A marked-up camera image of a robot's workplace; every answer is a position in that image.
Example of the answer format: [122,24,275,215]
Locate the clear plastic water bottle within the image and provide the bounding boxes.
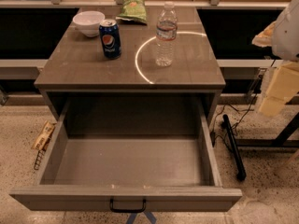
[156,1,178,67]

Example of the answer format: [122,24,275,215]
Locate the yellow snack packet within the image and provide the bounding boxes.
[32,121,55,150]

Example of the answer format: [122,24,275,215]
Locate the open grey top drawer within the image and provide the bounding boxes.
[10,95,242,212]

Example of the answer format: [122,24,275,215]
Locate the white ceramic bowl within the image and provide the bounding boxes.
[73,11,105,37]

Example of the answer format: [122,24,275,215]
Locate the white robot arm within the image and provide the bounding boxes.
[252,0,299,117]

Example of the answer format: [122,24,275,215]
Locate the grey wooden cabinet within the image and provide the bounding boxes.
[35,7,225,119]

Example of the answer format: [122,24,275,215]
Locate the black cable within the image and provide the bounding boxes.
[210,59,278,147]

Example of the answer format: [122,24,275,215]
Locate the blue Pepsi can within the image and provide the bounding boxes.
[99,19,121,59]

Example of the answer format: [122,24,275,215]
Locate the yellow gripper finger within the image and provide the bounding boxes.
[251,21,275,48]
[257,62,299,117]

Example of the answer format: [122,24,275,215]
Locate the blue tape on floor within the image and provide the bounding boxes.
[125,212,157,224]

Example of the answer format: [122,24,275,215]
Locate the green chip bag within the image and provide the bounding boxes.
[116,0,147,24]

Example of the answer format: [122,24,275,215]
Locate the black drawer handle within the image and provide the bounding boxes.
[109,199,147,213]

